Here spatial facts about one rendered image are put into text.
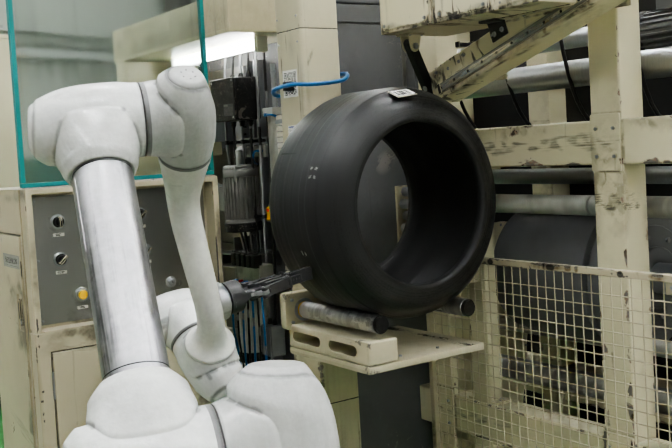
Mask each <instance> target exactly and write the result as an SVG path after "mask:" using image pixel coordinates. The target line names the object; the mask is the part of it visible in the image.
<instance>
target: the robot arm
mask: <svg viewBox="0 0 672 448"><path fill-rule="evenodd" d="M215 138H216V109H215V104H214V101H213V98H212V95H211V91H210V88H209V86H208V83H207V81H206V79H205V77H204V75H203V74H202V72H200V71H199V70H198V69H196V68H194V67H192V66H187V65H179V66H173V67H170V68H168V69H166V70H165V71H163V72H162V73H160V74H159V75H158V77H157V80H151V81H145V82H134V83H127V82H102V83H91V84H83V85H76V86H70V87H65V88H61V89H58V90H56V91H53V92H50V93H48V94H46V95H44V96H42V97H40V98H38V99H36V100H35V102H34V103H33V104H31V105H30V106H29V108H28V144H29V150H30V152H31V153H32V154H33V155H34V156H35V158H36V159H37V160H38V161H40V162H41V163H43V164H45V165H47V166H57V168H58V170H59V171H60V173H61V175H62V176H63V178H64V180H65V181H66V182H67V183H68V184H69V185H70V186H71V187H72V188H73V194H74V201H75V207H76V214H77V221H78V227H79V234H80V241H81V248H82V254H83V261H84V263H85V269H86V276H87V282H88V289H89V296H90V303H91V309H92V316H93V323H94V329H95V336H96V343H97V349H98V356H99V363H100V369H101V376H102V382H101V383H100V384H99V386H98V387H97V388H96V390H95V391H94V393H93V394H92V396H91V397H90V399H89V401H88V403H87V415H86V425H85V426H81V427H77V428H75V429H74V430H73V431H72V432H71V433H70V434H69V436H68V437H67V438H66V440H65V441H64V443H63V448H340V442H339V436H338V430H337V425H336V420H335V416H334V412H333V409H332V406H331V404H330V401H329V399H328V396H327V394H326V392H325V390H324V388H323V386H322V385H321V383H320V382H319V380H318V379H317V378H316V377H315V375H314V374H313V373H312V371H311V370H310V369H309V367H308V366H307V365H306V364H305V363H303V362H300V361H294V360H266V361H258V362H253V363H250V364H248V365H247V366H245V367H244V368H242V365H241V363H240V361H239V359H240V357H239V355H238V352H237V349H236V345H235V339H234V336H233V334H232V333H231V331H230V330H229V329H227V328H226V327H225V320H227V319H228V318H229V317H230V315H232V314H235V313H238V312H241V311H243V310H244V309H245V307H246V303H247V301H248V300H250V301H255V300H257V299H258V298H261V297H263V298H264V299H267V298H268V297H270V296H272V295H274V294H276V293H279V292H281V291H284V290H286V289H292V287H293V285H295V284H298V283H301V282H304V281H307V280H310V279H313V274H312V268H311V267H310V266H306V267H303V268H300V269H297V270H293V271H290V272H287V273H284V275H283V271H281V272H279V274H280V275H278V276H277V275H276V274H275V275H272V276H268V277H264V278H260V279H256V280H252V281H248V282H243V283H239V282H238V281H237V280H230V281H226V282H223V283H221V282H217V281H216V277H215V273H214V269H213V265H212V260H211V256H210V252H209V248H208V243H207V239H206V235H205V230H204V226H203V221H202V216H201V208H200V195H201V189H202V185H203V182H204V179H205V175H206V172H207V169H208V166H209V164H210V161H211V156H212V151H213V146H214V142H215ZM144 156H156V157H158V160H159V164H160V168H161V171H162V176H163V182H164V187H165V194H166V200H167V206H168V212H169V217H170V221H171V226H172V230H173V234H174V237H175V241H176V244H177V248H178V251H179V255H180V258H181V262H182V265H183V269H184V272H185V276H186V279H187V282H188V286H189V288H183V289H178V290H174V291H170V292H167V293H164V294H161V295H159V296H157V297H156V292H155V287H154V282H153V276H152V271H151V266H150V260H149V255H148V250H147V245H146V239H145V234H144V229H143V223H142V218H141V213H140V208H139V202H138V197H137V192H136V186H135V181H134V175H135V173H136V171H137V169H138V165H139V157H144ZM166 346H167V347H168V348H169V349H171V350H172V352H173V353H174V355H175V357H176V359H177V362H178V364H179V366H180V368H181V369H182V371H183V373H184V375H185V376H186V378H187V379H188V381H189V382H190V384H191V385H192V386H193V388H194V389H195V390H196V391H197V392H198V393H199V394H200V395H201V396H202V397H203V398H205V399H206V400H208V401H210V402H212V403H211V404H207V405H200V406H199V405H198V402H197V400H196V398H195V396H194V394H193V392H192V390H191V388H190V385H189V383H188V382H187V381H186V380H185V379H184V378H183V377H182V376H180V375H179V374H177V373H176V372H174V371H173V370H171V369H170V366H169V361H168V356H167V350H166Z"/></svg>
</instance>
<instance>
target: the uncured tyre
mask: <svg viewBox="0 0 672 448"><path fill-rule="evenodd" d="M401 89H409V90H411V91H413V92H415V93H417V95H411V96H405V97H399V98H398V97H396V96H394V95H392V94H390V93H388V91H395V90H401ZM381 140H383V141H384V142H385V143H386V144H387V145H388V146H389V147H390V148H391V149H392V151H393V152H394V154H395V155H396V157H397V158H398V160H399V162H400V164H401V166H402V169H403V171H404V174H405V178H406V182H407V187H408V199H409V202H408V214H407V220H406V224H405V227H404V230H403V233H402V235H401V238H400V240H399V242H398V243H397V245H396V247H395V248H394V250H393V251H392V252H391V254H390V255H389V256H388V257H387V258H386V259H385V260H384V261H383V262H382V263H380V264H379V265H378V264H377V263H376V262H375V260H374V259H373V257H372V256H371V254H370V252H369V251H368V249H367V247H366V245H365V242H364V240H363V237H362V234H361V230H360V226H359V220H358V211H357V198H358V189H359V183H360V179H361V175H362V172H363V169H364V166H365V164H366V162H367V160H368V158H369V156H370V154H371V152H372V151H373V149H374V148H375V147H376V145H377V144H378V143H379V142H380V141H381ZM282 153H296V154H287V155H281V154H282ZM311 164H314V165H320V166H319V170H318V174H317V180H316V181H307V179H308V174H309V169H310V165H311ZM269 213H270V222H271V228H272V232H273V236H274V240H275V243H276V246H277V248H278V251H279V253H280V255H281V257H282V259H283V261H284V263H285V265H286V266H287V268H288V269H289V271H293V270H297V269H300V268H303V267H306V266H310V267H311V268H312V274H313V279H310V280H307V281H304V282H301V283H300V284H301V285H302V286H303V287H304V288H305V289H306V290H308V291H309V292H310V293H311V294H313V295H314V296H315V297H317V298H318V299H320V300H321V301H323V302H325V303H327V304H329V305H331V306H336V307H341V308H346V309H351V310H357V311H362V312H367V313H373V314H378V315H382V316H385V317H386V318H391V319H404V318H411V317H416V316H420V315H424V314H427V313H430V312H432V311H435V310H437V309H439V308H441V307H443V306H444V305H446V304H447V303H449V302H450V301H452V300H453V299H454V298H455V297H456V296H457V295H459V294H460V293H461V292H462V291H463V289H464V288H465V287H466V286H467V285H468V284H469V282H470V281H471V280H472V278H473V277H474V275H475V274H476V272H477V270H478V269H479V267H480V265H481V263H482V261H483V259H484V256H485V254H486V251H487V249H488V246H489V243H490V239H491V236H492V232H493V227H494V221H495V213H496V191H495V182H494V177H493V172H492V168H491V164H490V161H489V158H488V155H487V152H486V149H485V147H484V145H483V143H482V141H481V139H480V137H479V135H478V133H477V132H476V130H475V129H474V127H473V126H472V124H471V123H470V122H469V120H468V119H467V118H466V117H465V116H464V115H463V114H462V113H461V112H460V111H459V110H458V109H457V108H456V107H455V106H453V105H452V104H451V103H449V102H448V101H446V100H445V99H443V98H441V97H439V96H437V95H435V94H432V93H429V92H426V91H423V90H419V89H416V88H410V87H389V88H382V89H375V90H368V91H360V92H353V93H347V94H343V95H340V96H337V97H334V98H332V99H330V100H328V101H326V102H324V103H322V104H321V105H319V106H318V107H316V108H315V109H314V110H312V111H311V112H310V113H308V114H307V115H306V116H305V117H304V118H303V119H302V120H301V121H300V122H299V123H298V124H297V125H296V126H295V127H294V129H293V130H292V131H291V133H290V134H289V136H288V137H287V139H286V140H285V142H284V144H283V146H282V148H281V150H280V152H279V155H278V157H277V160H276V163H275V166H274V169H273V173H272V178H271V184H270V193H269ZM299 248H300V249H306V251H307V254H308V257H309V258H302V255H301V253H300V250H299Z"/></svg>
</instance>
